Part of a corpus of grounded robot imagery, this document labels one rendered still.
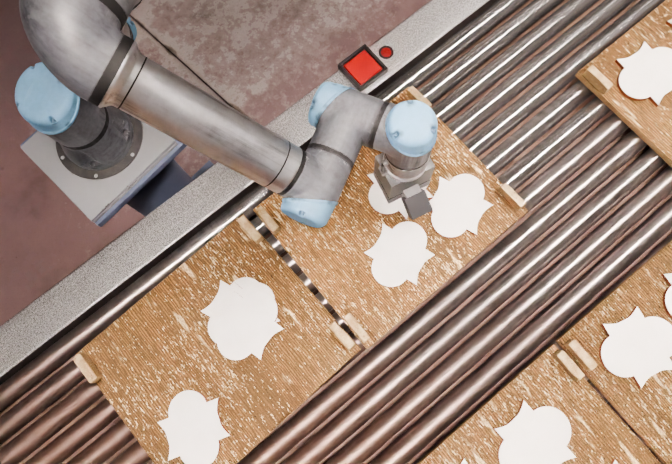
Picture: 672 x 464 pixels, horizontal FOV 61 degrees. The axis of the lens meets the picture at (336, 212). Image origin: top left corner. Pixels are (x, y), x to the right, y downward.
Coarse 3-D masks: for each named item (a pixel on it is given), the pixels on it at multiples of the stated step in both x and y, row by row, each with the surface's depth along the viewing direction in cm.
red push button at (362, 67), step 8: (360, 56) 121; (368, 56) 121; (352, 64) 121; (360, 64) 121; (368, 64) 121; (376, 64) 121; (352, 72) 121; (360, 72) 120; (368, 72) 120; (376, 72) 120; (360, 80) 120
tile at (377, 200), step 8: (368, 176) 112; (376, 184) 111; (376, 192) 111; (376, 200) 110; (384, 200) 110; (400, 200) 110; (376, 208) 110; (384, 208) 110; (392, 208) 110; (400, 208) 110
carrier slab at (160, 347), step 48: (240, 240) 112; (192, 288) 110; (288, 288) 109; (96, 336) 108; (144, 336) 108; (192, 336) 107; (288, 336) 106; (144, 384) 105; (192, 384) 105; (240, 384) 105; (288, 384) 104; (144, 432) 103; (240, 432) 103
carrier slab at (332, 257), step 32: (448, 128) 116; (448, 160) 114; (352, 192) 113; (288, 224) 112; (352, 224) 111; (480, 224) 110; (512, 224) 110; (320, 256) 110; (352, 256) 110; (448, 256) 109; (320, 288) 108; (352, 288) 108; (384, 288) 108; (416, 288) 108; (384, 320) 106
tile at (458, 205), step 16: (464, 176) 112; (448, 192) 111; (464, 192) 111; (480, 192) 111; (432, 208) 110; (448, 208) 110; (464, 208) 110; (480, 208) 110; (432, 224) 110; (448, 224) 110; (464, 224) 109
